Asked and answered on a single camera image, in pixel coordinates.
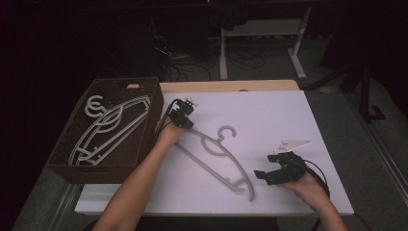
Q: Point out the person's right hand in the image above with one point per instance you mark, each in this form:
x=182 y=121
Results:
x=311 y=192

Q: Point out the dark hanging cloth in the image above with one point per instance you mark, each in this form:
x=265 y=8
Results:
x=229 y=14

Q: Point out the white metal desk frame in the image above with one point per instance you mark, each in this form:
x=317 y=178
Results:
x=223 y=54

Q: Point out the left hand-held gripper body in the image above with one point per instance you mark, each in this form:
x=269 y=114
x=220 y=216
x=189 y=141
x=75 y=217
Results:
x=179 y=112

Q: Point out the black metal stand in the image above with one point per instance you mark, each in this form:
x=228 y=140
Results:
x=365 y=96

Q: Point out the brown woven basket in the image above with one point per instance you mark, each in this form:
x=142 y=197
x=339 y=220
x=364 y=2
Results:
x=150 y=89

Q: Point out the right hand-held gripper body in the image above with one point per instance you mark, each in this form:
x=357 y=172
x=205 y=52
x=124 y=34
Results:
x=290 y=170

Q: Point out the person's left hand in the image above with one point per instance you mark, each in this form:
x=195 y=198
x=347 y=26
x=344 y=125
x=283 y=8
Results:
x=170 y=133

